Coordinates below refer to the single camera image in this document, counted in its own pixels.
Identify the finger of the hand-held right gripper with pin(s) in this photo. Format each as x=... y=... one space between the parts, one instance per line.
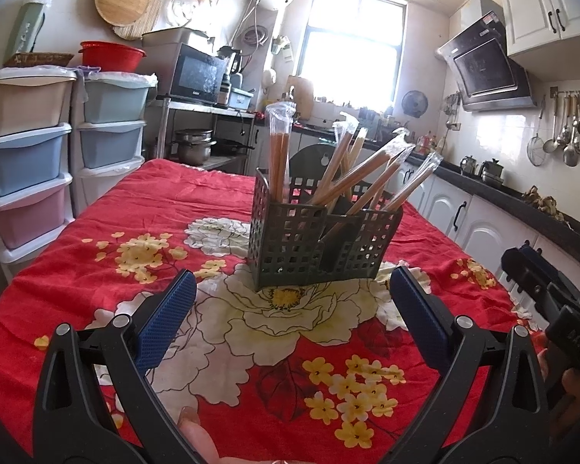
x=524 y=275
x=556 y=285

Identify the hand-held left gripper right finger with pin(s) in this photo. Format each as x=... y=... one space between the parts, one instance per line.
x=420 y=314

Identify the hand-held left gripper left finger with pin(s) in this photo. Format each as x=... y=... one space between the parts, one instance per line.
x=167 y=319

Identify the green plastic utensil holder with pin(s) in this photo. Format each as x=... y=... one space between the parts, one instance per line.
x=290 y=251

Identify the pile of chopstick packets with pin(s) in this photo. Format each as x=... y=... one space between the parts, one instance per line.
x=278 y=154

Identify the row of hanging kitchen utensils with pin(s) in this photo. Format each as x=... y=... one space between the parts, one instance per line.
x=568 y=130

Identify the person's right hand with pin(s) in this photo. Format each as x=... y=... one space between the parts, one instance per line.
x=577 y=391

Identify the person's left hand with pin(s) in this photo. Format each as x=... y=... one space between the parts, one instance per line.
x=198 y=437

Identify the pile of ginger roots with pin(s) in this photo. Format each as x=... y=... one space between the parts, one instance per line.
x=544 y=203

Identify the black kitchen countertop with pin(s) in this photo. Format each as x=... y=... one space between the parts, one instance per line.
x=512 y=193

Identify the white lower cabinets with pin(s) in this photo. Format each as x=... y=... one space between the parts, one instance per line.
x=464 y=212

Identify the steel kettle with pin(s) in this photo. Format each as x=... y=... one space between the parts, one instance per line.
x=492 y=174

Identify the red floral tablecloth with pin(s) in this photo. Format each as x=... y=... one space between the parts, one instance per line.
x=125 y=212

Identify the small steel teapot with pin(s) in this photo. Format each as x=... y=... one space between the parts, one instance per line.
x=469 y=167

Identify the group of condiment bottles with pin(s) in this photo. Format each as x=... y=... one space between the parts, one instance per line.
x=430 y=144

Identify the stacked steel pots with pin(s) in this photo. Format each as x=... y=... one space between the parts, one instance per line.
x=193 y=147

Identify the blue plastic drawer tower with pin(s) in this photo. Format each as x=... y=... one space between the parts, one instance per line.
x=111 y=145

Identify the black wok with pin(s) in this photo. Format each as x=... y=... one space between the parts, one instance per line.
x=232 y=146

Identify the small dark fan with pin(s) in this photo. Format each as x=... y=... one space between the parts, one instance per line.
x=414 y=104

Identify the black range hood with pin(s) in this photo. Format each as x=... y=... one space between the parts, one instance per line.
x=488 y=72

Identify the metal shelf rack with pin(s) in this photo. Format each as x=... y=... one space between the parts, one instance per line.
x=183 y=106

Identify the pastel plastic drawer tower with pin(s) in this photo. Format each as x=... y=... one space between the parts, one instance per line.
x=24 y=154

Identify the blue storage box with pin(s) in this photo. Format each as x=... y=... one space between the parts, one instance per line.
x=240 y=99

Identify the dark glass jar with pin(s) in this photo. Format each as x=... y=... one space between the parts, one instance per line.
x=223 y=92

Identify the beige cutting board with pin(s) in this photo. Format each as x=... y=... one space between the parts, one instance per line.
x=302 y=99

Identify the black microwave oven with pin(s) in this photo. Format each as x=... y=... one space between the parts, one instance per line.
x=198 y=75

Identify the red plastic basin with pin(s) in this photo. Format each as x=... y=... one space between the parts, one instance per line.
x=113 y=58

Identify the black electric jug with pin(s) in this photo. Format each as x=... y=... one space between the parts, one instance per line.
x=231 y=60

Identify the kitchen window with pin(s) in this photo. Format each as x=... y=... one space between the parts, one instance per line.
x=353 y=48

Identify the brown wicker basket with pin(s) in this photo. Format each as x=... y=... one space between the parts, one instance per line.
x=38 y=60

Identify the flat woven bamboo tray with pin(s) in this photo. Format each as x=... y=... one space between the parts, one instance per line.
x=150 y=29

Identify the white hanging plate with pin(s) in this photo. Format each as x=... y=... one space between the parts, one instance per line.
x=183 y=7

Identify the green hanging bag holder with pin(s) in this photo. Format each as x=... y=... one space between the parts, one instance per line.
x=26 y=26

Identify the white wall-mounted device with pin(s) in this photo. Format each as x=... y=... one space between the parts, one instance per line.
x=269 y=80

